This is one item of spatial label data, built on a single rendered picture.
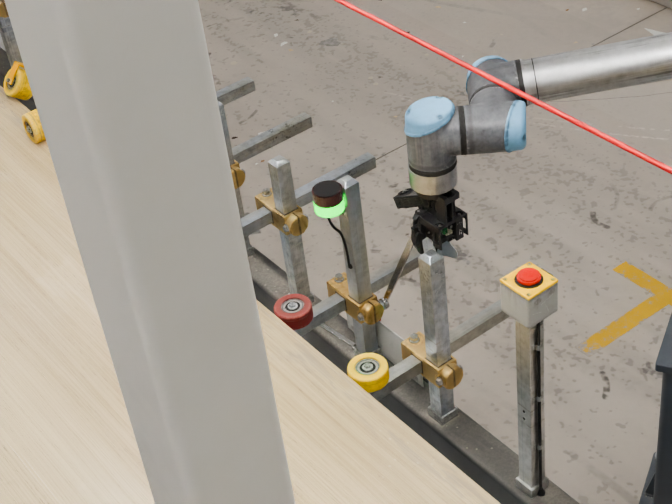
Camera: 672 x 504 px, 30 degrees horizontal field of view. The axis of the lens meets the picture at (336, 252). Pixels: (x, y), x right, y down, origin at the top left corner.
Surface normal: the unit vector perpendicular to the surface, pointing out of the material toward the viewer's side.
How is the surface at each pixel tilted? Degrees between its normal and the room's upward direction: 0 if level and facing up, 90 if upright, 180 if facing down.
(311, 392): 0
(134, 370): 90
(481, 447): 0
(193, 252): 90
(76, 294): 0
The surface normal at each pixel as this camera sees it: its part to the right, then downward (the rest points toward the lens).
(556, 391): -0.11, -0.78
